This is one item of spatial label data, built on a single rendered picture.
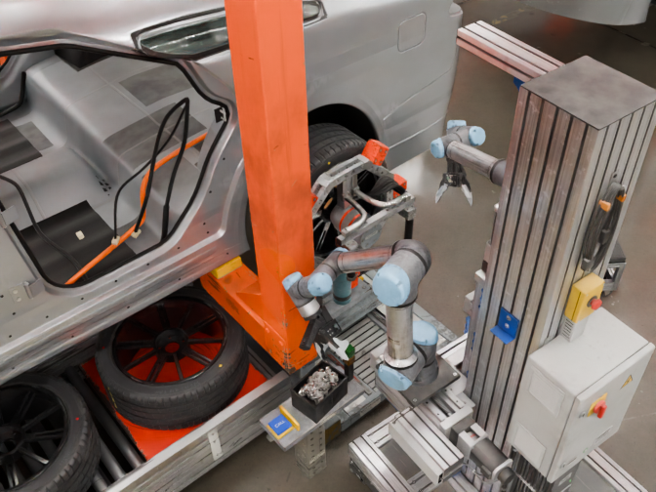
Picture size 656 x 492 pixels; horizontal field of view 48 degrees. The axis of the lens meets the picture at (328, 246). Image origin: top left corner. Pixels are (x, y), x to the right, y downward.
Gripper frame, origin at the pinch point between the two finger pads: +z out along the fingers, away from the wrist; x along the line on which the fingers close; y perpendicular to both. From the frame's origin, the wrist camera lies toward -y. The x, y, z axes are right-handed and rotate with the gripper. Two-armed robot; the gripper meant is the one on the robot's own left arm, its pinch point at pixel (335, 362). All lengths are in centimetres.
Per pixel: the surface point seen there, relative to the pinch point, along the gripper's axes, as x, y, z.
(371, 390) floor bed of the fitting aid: 68, 46, 49
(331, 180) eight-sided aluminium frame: 24, 56, -52
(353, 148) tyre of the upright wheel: 27, 76, -58
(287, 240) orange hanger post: -3.0, 6.9, -46.8
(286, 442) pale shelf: 37.6, -17.0, 26.2
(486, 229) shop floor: 92, 187, 35
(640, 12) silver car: 35, 340, -28
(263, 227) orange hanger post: 2, 4, -55
